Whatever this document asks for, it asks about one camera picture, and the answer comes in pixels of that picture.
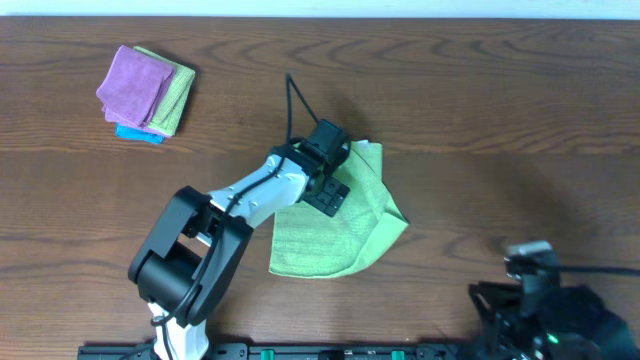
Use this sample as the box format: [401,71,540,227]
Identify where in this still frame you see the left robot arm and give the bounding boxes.
[128,140,351,359]

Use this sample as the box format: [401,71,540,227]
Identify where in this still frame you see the blue folded cloth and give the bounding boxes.
[115,124,165,144]

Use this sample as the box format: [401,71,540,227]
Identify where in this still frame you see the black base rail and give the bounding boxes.
[77,343,461,360]

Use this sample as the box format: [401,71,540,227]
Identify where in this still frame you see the green folded cloth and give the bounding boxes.
[134,46,196,137]

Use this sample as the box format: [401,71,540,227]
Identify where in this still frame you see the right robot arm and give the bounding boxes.
[457,250,639,360]

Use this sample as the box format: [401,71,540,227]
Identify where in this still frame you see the purple folded cloth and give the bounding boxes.
[96,45,175,129]

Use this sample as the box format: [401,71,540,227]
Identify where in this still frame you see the light green microfiber cloth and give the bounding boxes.
[269,140,408,279]

